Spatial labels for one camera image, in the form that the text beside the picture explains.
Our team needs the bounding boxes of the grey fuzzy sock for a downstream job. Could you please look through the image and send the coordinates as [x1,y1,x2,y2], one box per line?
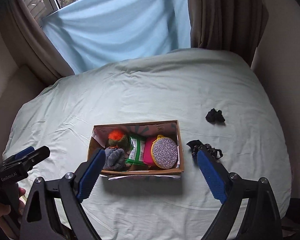
[103,147,126,171]

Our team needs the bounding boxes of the orange pompom toy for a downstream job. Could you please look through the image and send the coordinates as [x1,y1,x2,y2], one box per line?
[108,129,129,150]

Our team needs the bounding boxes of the black patterned cloth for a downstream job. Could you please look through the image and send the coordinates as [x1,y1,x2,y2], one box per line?
[187,140,223,161]

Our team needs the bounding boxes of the green tissue pack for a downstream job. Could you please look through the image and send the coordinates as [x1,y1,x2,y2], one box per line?
[126,134,146,166]

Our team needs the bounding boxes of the black scrunchie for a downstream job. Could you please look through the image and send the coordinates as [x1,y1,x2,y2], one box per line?
[205,108,225,124]

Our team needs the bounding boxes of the magenta zip pouch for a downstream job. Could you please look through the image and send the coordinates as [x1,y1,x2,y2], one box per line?
[143,137,157,166]

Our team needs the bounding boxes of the glittery round sponge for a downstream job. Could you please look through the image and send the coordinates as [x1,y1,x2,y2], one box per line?
[151,135,178,170]

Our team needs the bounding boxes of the left hand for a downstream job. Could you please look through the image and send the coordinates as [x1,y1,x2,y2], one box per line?
[0,187,26,239]

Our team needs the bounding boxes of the left brown curtain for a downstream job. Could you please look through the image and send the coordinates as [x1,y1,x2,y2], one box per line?
[0,0,74,85]

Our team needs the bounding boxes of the brown curtain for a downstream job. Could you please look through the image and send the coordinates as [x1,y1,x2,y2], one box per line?
[0,0,74,85]
[187,0,269,65]

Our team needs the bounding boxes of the cardboard box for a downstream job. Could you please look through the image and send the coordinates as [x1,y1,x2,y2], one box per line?
[87,120,184,178]

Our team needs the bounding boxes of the light blue window sheet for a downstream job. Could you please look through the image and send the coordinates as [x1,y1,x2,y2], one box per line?
[42,0,191,74]

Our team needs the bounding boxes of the right brown curtain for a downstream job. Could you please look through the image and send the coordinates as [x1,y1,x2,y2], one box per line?
[187,0,269,65]

